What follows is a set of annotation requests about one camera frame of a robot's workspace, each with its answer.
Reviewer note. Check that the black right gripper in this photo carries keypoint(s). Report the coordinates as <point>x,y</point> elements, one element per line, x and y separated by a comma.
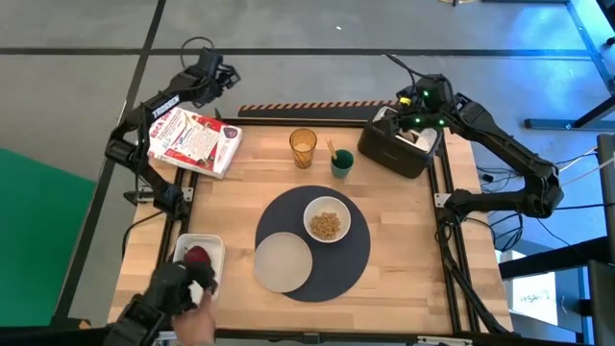
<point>432,101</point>

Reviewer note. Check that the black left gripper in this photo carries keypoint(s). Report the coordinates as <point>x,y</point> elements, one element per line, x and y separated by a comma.
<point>211,72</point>

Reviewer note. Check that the white red cereal box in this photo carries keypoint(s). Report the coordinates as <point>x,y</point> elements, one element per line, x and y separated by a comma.
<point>192,141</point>

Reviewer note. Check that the white bowl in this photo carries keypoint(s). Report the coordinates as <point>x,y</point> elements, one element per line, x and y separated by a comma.
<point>317,206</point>

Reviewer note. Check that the red apple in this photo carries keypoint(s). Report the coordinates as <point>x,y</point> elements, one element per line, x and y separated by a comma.
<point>197,254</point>

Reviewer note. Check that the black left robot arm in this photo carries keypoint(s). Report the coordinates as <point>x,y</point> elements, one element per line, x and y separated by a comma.
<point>144,115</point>

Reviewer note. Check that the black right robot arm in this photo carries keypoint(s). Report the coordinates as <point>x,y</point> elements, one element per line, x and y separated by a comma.
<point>504,139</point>

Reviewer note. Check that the black toaster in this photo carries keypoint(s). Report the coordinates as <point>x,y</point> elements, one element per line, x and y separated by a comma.
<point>384,154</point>

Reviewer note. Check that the black power adapter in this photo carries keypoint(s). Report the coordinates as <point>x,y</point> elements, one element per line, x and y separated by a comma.
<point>487,178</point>

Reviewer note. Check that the black orange striped strip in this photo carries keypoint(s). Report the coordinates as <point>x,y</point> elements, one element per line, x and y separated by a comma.
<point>312,111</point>

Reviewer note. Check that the green cup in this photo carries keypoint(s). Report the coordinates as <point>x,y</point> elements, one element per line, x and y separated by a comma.
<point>342,168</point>

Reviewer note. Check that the amber drinking glass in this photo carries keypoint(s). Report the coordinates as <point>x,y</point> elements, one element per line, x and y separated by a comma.
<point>302,149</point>

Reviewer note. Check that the brown cereal pieces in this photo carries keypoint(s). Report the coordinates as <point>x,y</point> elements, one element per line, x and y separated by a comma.
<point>326,226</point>

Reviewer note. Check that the round dark placemat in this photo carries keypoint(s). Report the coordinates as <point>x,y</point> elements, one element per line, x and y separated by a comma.
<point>336,269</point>

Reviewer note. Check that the white rectangular tray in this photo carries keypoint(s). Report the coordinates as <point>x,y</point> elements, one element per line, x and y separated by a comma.
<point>185,242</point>

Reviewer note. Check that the round grey plate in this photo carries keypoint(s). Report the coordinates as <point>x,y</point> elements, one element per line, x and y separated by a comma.
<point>283,264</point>

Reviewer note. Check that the dark grey panel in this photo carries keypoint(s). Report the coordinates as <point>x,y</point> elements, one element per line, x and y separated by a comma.
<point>606,192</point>

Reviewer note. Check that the white printed box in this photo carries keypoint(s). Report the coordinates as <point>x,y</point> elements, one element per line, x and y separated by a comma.
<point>533,298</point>

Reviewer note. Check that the person's hand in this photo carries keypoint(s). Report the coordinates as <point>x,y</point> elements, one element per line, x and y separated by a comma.
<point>194,324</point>

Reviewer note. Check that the green floor mat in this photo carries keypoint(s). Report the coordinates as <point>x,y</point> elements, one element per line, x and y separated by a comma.
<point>29,240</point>

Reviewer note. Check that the silver metal bracket plate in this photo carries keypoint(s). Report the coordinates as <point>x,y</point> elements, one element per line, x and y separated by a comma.
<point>442,200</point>
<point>187,194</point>

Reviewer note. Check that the black metal desk frame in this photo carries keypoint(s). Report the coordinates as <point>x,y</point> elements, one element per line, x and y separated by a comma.
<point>548,124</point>

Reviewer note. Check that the long silver edge bracket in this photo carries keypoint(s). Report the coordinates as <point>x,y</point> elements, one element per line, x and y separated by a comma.
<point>444,340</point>

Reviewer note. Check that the black aluminium table frame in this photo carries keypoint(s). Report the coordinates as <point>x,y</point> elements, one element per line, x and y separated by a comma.
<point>264,335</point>

